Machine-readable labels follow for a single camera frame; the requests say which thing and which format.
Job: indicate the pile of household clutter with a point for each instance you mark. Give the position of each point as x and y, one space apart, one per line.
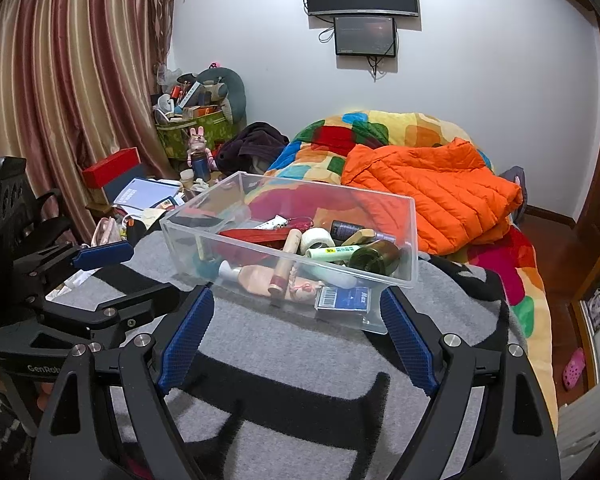
190 100

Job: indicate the long red box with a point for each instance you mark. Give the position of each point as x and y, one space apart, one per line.
110 167

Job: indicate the dark purple clothing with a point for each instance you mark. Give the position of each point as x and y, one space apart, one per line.
252 147

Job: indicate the beige wooden piece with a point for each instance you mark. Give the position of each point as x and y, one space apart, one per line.
360 236

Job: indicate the white cabinet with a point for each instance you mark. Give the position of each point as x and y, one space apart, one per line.
580 420

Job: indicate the orange down jacket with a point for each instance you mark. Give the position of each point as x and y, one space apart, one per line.
430 195

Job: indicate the pale blue tube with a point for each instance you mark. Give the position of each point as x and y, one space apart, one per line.
335 275

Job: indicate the teal small item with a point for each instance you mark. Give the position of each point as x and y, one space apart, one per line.
205 265

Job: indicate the green storage box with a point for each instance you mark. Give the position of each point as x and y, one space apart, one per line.
205 135

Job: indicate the white cup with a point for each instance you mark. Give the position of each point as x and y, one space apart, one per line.
187 176

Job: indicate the pink pouch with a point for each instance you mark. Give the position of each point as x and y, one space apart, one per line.
105 230

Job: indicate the dark patterned cloth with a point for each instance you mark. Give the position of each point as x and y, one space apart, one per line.
0 425

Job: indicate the light green tube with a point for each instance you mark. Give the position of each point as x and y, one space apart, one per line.
330 254

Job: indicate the grey cloth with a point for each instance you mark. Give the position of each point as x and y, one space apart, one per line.
512 185

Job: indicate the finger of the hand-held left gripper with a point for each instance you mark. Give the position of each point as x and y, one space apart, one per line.
102 254
130 305

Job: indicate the white tape roll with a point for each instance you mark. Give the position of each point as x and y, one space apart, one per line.
317 238

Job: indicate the white blue booklet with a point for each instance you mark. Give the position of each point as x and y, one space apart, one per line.
145 192

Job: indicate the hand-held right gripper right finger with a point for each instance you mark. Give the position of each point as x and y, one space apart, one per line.
407 345

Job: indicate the grey neck pillow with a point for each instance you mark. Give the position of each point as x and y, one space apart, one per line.
235 90

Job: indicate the striped brown curtain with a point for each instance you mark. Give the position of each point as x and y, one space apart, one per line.
70 60

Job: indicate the colourful patchwork blanket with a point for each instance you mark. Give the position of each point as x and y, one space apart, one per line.
330 140

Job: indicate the blue card box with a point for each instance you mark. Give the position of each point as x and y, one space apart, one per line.
342 300

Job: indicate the beige bottle white cap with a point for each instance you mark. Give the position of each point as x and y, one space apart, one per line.
252 280

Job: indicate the dark green glass bottle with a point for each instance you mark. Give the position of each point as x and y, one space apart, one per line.
375 257

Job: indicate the black cosmetic bottle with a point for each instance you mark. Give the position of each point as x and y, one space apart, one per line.
341 227

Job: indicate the pink slipper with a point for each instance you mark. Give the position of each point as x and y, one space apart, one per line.
573 367

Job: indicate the grey black striped blanket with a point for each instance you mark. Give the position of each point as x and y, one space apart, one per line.
290 360

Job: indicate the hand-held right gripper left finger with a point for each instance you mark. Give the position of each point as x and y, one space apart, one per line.
187 340

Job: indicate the dark blue box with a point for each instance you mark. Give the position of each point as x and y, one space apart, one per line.
125 185

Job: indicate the wooden roller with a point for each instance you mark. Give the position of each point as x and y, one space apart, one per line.
286 260

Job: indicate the red printed box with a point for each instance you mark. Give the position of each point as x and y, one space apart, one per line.
250 236

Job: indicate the small wall monitor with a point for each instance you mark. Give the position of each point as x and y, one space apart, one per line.
365 35

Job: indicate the clear plastic storage box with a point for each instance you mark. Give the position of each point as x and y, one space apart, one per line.
220 255

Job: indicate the pink rabbit toy bottle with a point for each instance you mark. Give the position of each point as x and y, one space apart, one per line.
199 155

